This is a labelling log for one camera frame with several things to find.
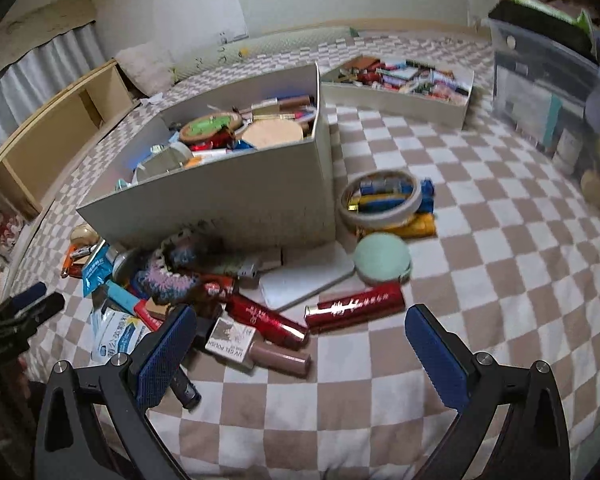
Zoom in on white nail polish box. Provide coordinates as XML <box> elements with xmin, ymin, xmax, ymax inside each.
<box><xmin>205</xmin><ymin>317</ymin><xmax>256</xmax><ymax>371</ymax></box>

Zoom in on blue sachet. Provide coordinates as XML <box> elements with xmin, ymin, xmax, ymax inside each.
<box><xmin>82</xmin><ymin>250</ymin><xmax>113</xmax><ymax>296</ymax></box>

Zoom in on round cork disc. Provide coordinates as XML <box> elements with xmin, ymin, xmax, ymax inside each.
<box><xmin>241</xmin><ymin>119</ymin><xmax>306</xmax><ymax>150</ymax></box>

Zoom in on round metal tin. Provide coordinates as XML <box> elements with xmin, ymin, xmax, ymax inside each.
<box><xmin>107</xmin><ymin>247</ymin><xmax>143</xmax><ymax>286</ymax></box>

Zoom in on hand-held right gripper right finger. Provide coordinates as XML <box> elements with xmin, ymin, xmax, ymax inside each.
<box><xmin>405</xmin><ymin>304</ymin><xmax>571</xmax><ymax>480</ymax></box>

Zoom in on framed teddy picture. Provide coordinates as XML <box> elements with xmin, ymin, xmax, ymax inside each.
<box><xmin>0</xmin><ymin>185</ymin><xmax>31</xmax><ymax>261</ymax></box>

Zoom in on brown pink tube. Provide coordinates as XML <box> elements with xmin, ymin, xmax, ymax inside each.
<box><xmin>250</xmin><ymin>340</ymin><xmax>312</xmax><ymax>378</ymax></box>

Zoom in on shallow white box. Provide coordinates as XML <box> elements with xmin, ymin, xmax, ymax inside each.
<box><xmin>320</xmin><ymin>55</ymin><xmax>476</xmax><ymax>131</ymax></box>

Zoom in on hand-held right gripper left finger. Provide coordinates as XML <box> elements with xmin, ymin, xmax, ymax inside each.
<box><xmin>34</xmin><ymin>304</ymin><xmax>198</xmax><ymax>480</ymax></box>

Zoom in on slim blue lighter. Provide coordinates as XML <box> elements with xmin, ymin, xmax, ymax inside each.
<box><xmin>350</xmin><ymin>195</ymin><xmax>413</xmax><ymax>213</ymax></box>

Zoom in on white headboard panel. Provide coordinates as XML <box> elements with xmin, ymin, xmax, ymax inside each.
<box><xmin>236</xmin><ymin>0</ymin><xmax>470</xmax><ymax>40</ymax></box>

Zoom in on light blue lighter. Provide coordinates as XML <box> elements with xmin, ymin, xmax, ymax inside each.
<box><xmin>105</xmin><ymin>280</ymin><xmax>141</xmax><ymax>313</ymax></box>

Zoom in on long green bolster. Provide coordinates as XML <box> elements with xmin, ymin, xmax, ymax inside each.
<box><xmin>172</xmin><ymin>25</ymin><xmax>361</xmax><ymax>81</ymax></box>

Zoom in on black bag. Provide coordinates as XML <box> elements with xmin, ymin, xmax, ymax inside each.
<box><xmin>489</xmin><ymin>0</ymin><xmax>596</xmax><ymax>58</ymax></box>

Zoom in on fluffy white pillow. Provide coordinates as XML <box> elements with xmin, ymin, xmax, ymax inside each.
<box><xmin>115</xmin><ymin>42</ymin><xmax>176</xmax><ymax>96</ymax></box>

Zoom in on white green lighter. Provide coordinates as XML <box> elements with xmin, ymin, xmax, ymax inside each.
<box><xmin>220</xmin><ymin>255</ymin><xmax>263</xmax><ymax>278</ymax></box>

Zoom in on beige printed valance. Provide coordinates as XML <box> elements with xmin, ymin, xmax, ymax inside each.
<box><xmin>0</xmin><ymin>0</ymin><xmax>98</xmax><ymax>86</ymax></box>

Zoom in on red metallic tube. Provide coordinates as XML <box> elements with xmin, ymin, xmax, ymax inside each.
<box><xmin>225</xmin><ymin>294</ymin><xmax>311</xmax><ymax>347</ymax></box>
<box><xmin>304</xmin><ymin>281</ymin><xmax>406</xmax><ymax>335</ymax></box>

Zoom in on white masking tape roll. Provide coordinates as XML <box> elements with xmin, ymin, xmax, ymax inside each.
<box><xmin>339</xmin><ymin>170</ymin><xmax>423</xmax><ymax>228</ymax></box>

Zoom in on orange lighter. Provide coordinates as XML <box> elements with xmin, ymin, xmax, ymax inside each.
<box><xmin>61</xmin><ymin>247</ymin><xmax>93</xmax><ymax>278</ymax></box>

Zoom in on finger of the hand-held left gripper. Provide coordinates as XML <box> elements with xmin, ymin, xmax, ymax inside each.
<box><xmin>10</xmin><ymin>292</ymin><xmax>66</xmax><ymax>328</ymax></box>
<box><xmin>0</xmin><ymin>281</ymin><xmax>48</xmax><ymax>313</ymax></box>

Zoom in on purple crochet piece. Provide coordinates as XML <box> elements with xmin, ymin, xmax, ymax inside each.
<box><xmin>135</xmin><ymin>232</ymin><xmax>226</xmax><ymax>306</ymax></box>

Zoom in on jumble of small packets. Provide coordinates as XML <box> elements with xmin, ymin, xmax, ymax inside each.
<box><xmin>330</xmin><ymin>56</ymin><xmax>471</xmax><ymax>106</ymax></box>

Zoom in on white rectangular pad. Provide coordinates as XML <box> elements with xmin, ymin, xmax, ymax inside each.
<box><xmin>257</xmin><ymin>242</ymin><xmax>356</xmax><ymax>313</ymax></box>

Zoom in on grey curtain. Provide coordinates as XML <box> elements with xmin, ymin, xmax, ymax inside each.
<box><xmin>0</xmin><ymin>25</ymin><xmax>108</xmax><ymax>161</ymax></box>

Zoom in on clear plastic storage bin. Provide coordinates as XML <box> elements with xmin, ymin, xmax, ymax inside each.
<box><xmin>489</xmin><ymin>0</ymin><xmax>600</xmax><ymax>216</ymax></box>

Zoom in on green patterned round coaster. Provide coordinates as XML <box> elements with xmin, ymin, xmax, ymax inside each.
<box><xmin>179</xmin><ymin>112</ymin><xmax>243</xmax><ymax>143</ymax></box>

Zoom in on beige earbuds case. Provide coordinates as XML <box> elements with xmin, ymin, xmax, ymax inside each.
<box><xmin>70</xmin><ymin>225</ymin><xmax>101</xmax><ymax>248</ymax></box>

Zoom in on dark blue packet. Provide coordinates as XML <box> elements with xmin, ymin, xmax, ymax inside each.
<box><xmin>420</xmin><ymin>177</ymin><xmax>436</xmax><ymax>213</ymax></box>

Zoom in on red flat packet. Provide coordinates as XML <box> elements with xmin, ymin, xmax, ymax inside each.
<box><xmin>132</xmin><ymin>300</ymin><xmax>163</xmax><ymax>331</ymax></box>

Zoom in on wooden bedside shelf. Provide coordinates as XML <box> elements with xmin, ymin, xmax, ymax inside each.
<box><xmin>0</xmin><ymin>57</ymin><xmax>141</xmax><ymax>261</ymax></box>

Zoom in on white teal packet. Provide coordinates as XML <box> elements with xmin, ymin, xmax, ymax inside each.
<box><xmin>90</xmin><ymin>307</ymin><xmax>153</xmax><ymax>366</ymax></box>

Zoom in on orange packet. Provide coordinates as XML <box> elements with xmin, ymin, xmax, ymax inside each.
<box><xmin>357</xmin><ymin>212</ymin><xmax>437</xmax><ymax>241</ymax></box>

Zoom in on mint green round compact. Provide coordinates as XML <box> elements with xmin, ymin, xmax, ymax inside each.
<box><xmin>354</xmin><ymin>232</ymin><xmax>412</xmax><ymax>285</ymax></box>

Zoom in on large white cardboard box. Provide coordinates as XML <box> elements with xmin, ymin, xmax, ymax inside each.
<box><xmin>76</xmin><ymin>61</ymin><xmax>337</xmax><ymax>258</ymax></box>

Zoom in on green white wipes pack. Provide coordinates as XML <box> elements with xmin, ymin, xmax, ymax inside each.
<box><xmin>510</xmin><ymin>0</ymin><xmax>593</xmax><ymax>31</ymax></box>

